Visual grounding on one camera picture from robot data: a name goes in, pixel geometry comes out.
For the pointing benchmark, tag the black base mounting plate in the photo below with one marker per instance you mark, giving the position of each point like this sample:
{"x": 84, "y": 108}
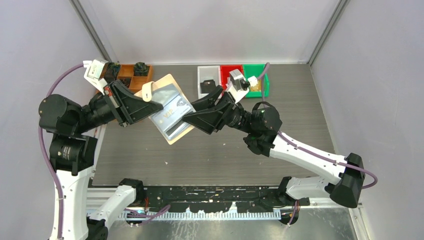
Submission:
{"x": 212, "y": 199}

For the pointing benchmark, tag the green plastic bin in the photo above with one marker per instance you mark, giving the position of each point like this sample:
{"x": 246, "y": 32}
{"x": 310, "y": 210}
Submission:
{"x": 263, "y": 85}

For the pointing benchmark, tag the silver VIP card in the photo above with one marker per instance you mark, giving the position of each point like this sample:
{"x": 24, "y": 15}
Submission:
{"x": 169, "y": 120}

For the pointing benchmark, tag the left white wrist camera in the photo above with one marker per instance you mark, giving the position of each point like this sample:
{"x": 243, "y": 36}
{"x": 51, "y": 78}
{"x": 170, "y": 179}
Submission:
{"x": 94, "y": 70}

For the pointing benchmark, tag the dark bundle top right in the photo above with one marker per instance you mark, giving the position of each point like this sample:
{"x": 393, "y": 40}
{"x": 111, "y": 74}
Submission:
{"x": 140, "y": 69}

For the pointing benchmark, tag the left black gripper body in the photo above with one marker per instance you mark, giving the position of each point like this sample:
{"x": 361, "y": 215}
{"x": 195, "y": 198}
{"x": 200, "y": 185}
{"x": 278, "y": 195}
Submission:
{"x": 110, "y": 93}

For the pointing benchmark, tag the aluminium rail frame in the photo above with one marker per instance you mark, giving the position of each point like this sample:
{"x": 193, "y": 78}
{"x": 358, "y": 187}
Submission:
{"x": 232, "y": 214}

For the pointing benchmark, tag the black item in white bin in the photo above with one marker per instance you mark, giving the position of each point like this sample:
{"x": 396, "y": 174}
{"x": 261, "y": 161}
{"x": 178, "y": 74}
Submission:
{"x": 207, "y": 86}

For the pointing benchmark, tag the dark bundle middle centre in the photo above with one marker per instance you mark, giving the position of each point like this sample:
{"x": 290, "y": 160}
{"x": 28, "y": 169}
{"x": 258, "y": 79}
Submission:
{"x": 126, "y": 82}

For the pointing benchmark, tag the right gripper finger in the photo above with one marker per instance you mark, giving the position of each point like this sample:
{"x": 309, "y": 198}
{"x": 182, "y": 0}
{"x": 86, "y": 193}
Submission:
{"x": 207, "y": 120}
{"x": 209, "y": 100}

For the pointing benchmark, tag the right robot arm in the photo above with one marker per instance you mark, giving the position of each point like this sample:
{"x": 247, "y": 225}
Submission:
{"x": 337, "y": 177}

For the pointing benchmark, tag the wooden compartment tray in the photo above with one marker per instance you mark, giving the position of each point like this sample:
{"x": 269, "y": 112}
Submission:
{"x": 126, "y": 71}

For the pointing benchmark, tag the white plastic bin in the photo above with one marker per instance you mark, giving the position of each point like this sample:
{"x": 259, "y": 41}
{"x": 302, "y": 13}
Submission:
{"x": 208, "y": 77}

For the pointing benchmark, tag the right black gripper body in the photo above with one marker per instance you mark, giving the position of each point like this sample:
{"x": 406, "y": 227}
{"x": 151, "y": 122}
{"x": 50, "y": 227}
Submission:
{"x": 236, "y": 118}

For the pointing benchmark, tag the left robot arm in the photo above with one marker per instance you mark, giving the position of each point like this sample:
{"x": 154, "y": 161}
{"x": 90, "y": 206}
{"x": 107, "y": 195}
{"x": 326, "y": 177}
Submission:
{"x": 71, "y": 158}

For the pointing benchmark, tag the dark bundle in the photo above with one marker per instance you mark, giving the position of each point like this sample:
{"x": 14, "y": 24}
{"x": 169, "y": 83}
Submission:
{"x": 140, "y": 69}
{"x": 112, "y": 71}
{"x": 126, "y": 82}

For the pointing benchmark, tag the dark bundle top left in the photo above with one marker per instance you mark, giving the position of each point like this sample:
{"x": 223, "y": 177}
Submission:
{"x": 112, "y": 71}

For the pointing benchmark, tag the red plastic bin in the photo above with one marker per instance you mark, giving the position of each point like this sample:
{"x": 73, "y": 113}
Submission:
{"x": 225, "y": 73}

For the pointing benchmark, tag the gold card in green bin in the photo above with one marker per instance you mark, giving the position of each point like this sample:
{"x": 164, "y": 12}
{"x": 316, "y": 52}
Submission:
{"x": 255, "y": 85}

